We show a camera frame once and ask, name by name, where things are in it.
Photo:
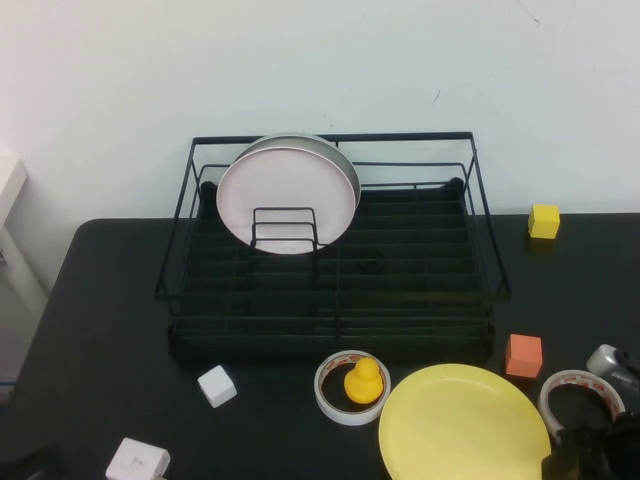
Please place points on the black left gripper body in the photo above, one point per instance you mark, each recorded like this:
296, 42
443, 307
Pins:
45, 462

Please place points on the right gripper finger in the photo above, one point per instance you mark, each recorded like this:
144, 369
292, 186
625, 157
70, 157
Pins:
560, 465

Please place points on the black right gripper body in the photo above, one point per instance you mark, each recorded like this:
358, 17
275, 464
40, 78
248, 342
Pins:
610, 450

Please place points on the white tape roll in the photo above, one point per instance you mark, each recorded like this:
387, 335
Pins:
350, 419
550, 400

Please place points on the white power adapter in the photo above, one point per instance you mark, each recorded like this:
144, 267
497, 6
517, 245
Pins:
135, 460

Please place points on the white cabinet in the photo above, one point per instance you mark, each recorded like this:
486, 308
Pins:
12, 185

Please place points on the white cube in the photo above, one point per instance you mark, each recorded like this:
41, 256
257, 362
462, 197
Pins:
217, 385

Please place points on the pink round plate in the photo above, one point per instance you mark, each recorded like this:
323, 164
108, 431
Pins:
285, 185

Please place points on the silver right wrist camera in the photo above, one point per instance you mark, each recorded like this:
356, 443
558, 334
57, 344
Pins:
607, 362

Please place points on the yellow rubber duck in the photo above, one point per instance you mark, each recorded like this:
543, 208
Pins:
362, 385

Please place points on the grey round plate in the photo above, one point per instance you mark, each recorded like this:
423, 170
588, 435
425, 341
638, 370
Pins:
320, 146

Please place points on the orange cube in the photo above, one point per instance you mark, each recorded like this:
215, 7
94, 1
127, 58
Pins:
522, 356

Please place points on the yellow round plate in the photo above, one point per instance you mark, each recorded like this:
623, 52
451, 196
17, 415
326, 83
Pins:
460, 430

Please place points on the yellow cube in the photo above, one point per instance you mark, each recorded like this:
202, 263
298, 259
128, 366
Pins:
545, 223

